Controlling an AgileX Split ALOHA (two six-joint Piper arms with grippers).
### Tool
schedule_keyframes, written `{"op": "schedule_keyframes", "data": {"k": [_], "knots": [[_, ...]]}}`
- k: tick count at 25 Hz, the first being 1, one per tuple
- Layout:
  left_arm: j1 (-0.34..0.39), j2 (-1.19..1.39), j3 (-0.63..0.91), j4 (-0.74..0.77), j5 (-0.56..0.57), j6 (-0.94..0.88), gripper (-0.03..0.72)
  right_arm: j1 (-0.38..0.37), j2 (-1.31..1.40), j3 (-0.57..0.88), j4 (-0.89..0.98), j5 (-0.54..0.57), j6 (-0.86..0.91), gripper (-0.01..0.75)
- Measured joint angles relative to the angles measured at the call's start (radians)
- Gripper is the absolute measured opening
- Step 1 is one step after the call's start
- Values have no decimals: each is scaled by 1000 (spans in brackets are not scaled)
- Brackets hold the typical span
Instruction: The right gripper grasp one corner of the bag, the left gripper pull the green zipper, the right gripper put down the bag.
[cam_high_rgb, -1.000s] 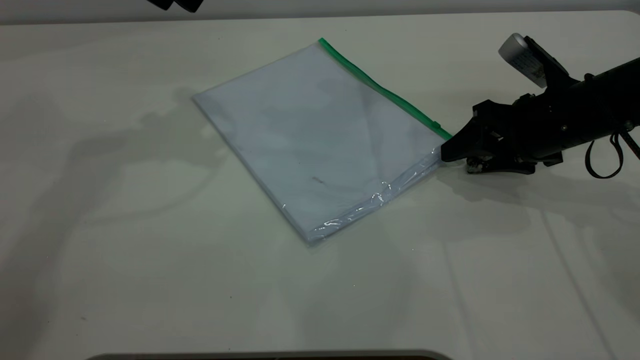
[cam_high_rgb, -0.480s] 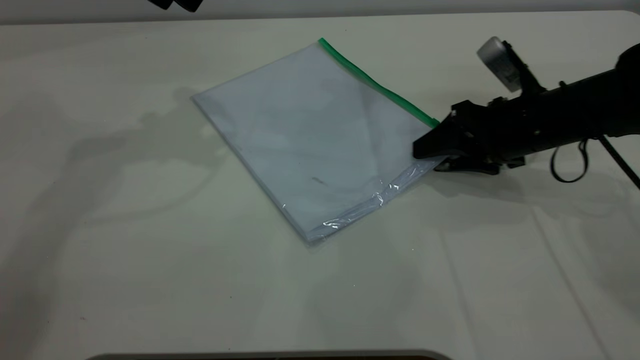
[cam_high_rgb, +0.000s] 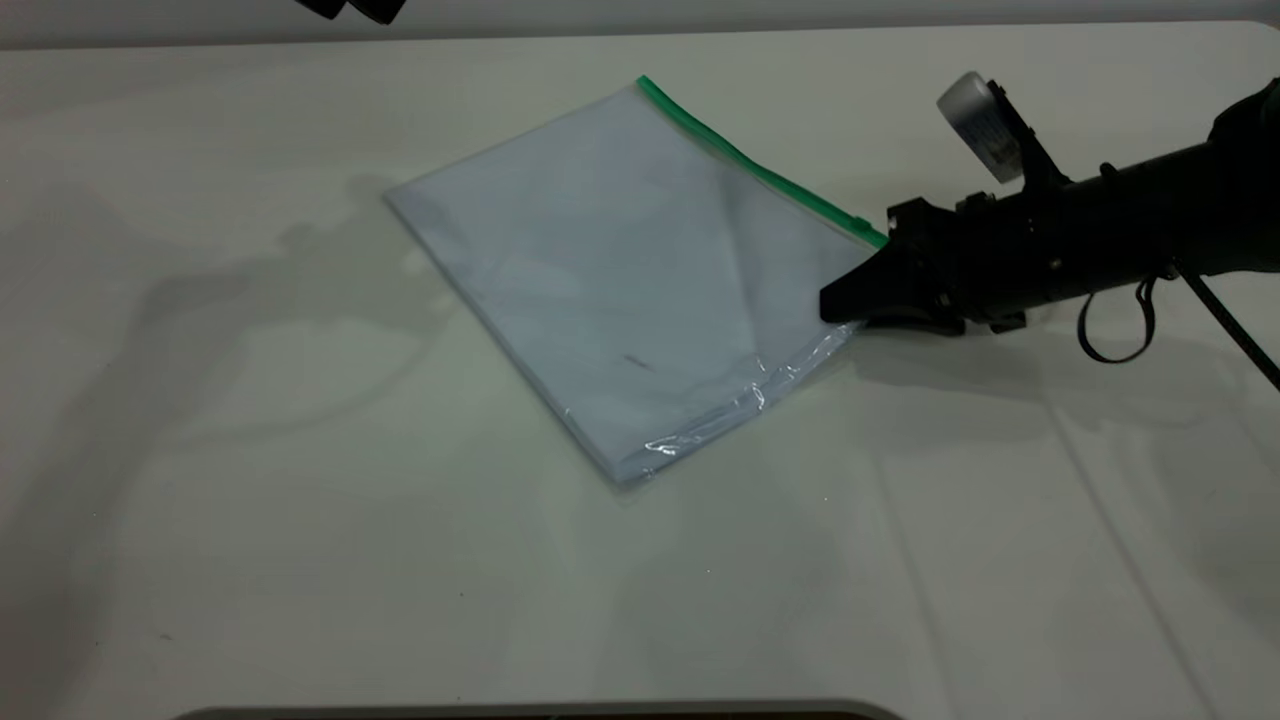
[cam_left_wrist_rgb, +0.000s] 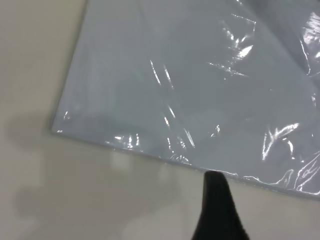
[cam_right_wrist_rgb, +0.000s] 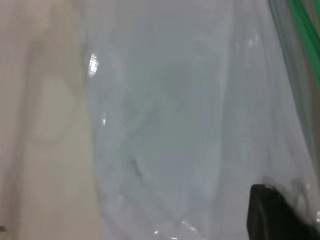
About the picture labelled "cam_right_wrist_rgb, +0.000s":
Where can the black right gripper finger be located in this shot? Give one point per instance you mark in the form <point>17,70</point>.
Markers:
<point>272,215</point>

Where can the clear plastic green-zip bag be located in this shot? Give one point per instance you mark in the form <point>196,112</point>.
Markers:
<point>175,125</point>

